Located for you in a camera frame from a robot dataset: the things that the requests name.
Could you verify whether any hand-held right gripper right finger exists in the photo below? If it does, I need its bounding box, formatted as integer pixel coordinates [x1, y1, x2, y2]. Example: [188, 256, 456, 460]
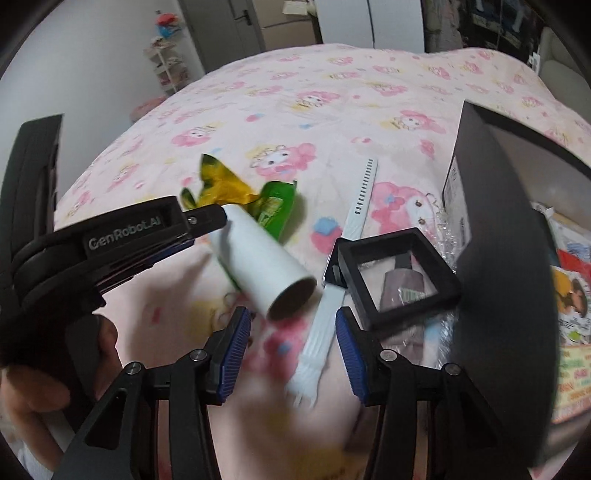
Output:
[335, 307, 532, 480]

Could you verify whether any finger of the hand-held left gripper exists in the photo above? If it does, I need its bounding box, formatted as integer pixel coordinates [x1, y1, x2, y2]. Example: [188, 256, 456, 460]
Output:
[182, 204, 228, 241]
[100, 237, 197, 292]

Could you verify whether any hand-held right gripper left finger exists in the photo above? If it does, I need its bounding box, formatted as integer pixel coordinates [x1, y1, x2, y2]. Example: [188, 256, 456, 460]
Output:
[53, 305, 253, 480]

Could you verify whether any yellow green snack packet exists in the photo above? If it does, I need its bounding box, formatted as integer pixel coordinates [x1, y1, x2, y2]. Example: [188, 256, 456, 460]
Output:
[180, 154, 262, 217]

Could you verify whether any white paper roll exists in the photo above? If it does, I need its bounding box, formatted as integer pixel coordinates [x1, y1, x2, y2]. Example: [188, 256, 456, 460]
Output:
[209, 204, 318, 322]

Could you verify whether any mauve cream tube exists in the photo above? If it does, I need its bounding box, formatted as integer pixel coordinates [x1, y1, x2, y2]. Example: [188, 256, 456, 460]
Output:
[379, 256, 428, 365]

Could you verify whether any black cardboard box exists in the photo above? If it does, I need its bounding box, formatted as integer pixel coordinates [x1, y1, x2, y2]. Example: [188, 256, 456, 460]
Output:
[441, 100, 591, 469]

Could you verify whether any person's left hand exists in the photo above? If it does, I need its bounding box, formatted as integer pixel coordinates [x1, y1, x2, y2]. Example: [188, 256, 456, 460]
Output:
[0, 318, 120, 444]

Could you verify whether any white smartwatch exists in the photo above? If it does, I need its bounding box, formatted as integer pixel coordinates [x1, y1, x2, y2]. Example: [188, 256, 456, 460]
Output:
[286, 158, 379, 408]

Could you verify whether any clear plastic bag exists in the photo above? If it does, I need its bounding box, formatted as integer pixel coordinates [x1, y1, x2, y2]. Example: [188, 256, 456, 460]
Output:
[416, 194, 472, 269]

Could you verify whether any pink printed blanket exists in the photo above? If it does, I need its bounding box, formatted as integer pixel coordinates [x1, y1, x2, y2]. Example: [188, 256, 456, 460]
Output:
[53, 44, 591, 480]

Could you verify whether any white toy shelf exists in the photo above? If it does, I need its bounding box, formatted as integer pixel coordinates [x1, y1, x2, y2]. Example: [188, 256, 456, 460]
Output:
[143, 9, 192, 99]

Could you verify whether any grey door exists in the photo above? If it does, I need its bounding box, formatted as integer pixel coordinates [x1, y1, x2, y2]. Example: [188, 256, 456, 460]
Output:
[178, 0, 267, 75]

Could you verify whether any orange printed carton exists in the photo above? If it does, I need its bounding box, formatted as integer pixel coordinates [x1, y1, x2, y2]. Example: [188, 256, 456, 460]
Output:
[554, 345, 591, 424]

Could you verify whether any cartoon print packet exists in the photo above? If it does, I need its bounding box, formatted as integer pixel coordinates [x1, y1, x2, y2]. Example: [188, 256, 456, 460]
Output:
[551, 249, 591, 347]

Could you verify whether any white wardrobe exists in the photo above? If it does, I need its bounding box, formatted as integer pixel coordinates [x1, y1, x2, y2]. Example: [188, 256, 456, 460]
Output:
[318, 0, 426, 52]

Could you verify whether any dark clutter pile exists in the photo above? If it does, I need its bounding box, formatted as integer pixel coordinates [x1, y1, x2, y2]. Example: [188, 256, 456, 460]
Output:
[462, 0, 555, 61]

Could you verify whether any grey padded bed frame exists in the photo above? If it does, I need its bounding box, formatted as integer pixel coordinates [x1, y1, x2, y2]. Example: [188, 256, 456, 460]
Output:
[536, 28, 591, 153]

